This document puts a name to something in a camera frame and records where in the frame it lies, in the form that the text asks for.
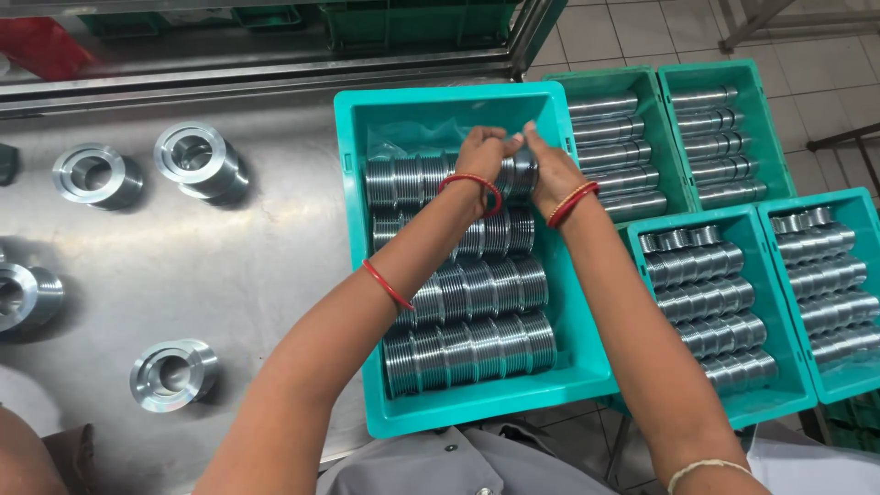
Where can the person's left hand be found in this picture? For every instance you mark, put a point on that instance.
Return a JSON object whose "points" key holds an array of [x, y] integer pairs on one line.
{"points": [[482, 157]]}

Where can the person's right hand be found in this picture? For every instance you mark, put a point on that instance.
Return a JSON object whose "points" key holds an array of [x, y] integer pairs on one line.
{"points": [[555, 175]]}

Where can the person's left fingers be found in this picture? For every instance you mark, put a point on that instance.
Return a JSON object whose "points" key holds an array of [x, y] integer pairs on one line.
{"points": [[496, 139]]}

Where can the person's right fingers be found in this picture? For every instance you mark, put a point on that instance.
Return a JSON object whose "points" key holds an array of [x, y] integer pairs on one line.
{"points": [[534, 141]]}

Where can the red wrist bangle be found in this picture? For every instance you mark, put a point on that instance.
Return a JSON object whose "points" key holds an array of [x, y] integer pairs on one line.
{"points": [[474, 180]]}

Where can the red and gold bangles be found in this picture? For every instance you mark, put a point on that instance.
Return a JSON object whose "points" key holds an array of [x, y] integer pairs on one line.
{"points": [[572, 201]]}

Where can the teal crate of smooth cylinders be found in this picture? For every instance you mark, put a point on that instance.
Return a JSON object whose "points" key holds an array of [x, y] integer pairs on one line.
{"points": [[615, 155], [718, 144]]}

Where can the clear plastic sheet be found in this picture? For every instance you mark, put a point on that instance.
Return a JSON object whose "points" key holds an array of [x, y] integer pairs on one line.
{"points": [[412, 137]]}

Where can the metal shelf with green crates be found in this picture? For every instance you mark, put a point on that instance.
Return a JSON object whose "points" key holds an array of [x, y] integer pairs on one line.
{"points": [[412, 24]]}

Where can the rows of threaded metal rings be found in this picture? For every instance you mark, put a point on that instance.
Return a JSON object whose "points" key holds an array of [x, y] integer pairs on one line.
{"points": [[474, 347]]}

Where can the large teal plastic crate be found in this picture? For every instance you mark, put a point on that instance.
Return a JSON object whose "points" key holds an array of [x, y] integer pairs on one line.
{"points": [[584, 364]]}

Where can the teal crate of grooved cylinders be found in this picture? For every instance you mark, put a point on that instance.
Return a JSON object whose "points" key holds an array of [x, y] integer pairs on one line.
{"points": [[825, 289], [708, 309]]}

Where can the metal stand legs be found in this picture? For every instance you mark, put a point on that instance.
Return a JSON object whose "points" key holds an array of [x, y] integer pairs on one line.
{"points": [[749, 20]]}

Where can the flanged metal bushing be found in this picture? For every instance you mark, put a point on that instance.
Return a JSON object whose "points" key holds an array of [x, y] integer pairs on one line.
{"points": [[96, 175], [27, 297], [172, 375], [199, 161]]}

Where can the dark stool leg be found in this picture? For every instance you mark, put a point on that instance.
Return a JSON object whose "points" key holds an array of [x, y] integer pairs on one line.
{"points": [[849, 148]]}

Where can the person's grey shirt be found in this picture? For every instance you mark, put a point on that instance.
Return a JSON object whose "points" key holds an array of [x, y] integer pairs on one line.
{"points": [[440, 467]]}

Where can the stack of green crates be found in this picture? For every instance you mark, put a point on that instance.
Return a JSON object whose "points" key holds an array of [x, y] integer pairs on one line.
{"points": [[856, 423]]}

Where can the white cloth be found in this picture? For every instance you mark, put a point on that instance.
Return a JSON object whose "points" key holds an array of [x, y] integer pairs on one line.
{"points": [[818, 464]]}

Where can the red plastic bag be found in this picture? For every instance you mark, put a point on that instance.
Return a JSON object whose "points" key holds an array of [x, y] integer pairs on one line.
{"points": [[41, 45]]}

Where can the dark object at table edge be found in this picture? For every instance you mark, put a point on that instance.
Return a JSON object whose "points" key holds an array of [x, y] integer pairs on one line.
{"points": [[7, 163]]}

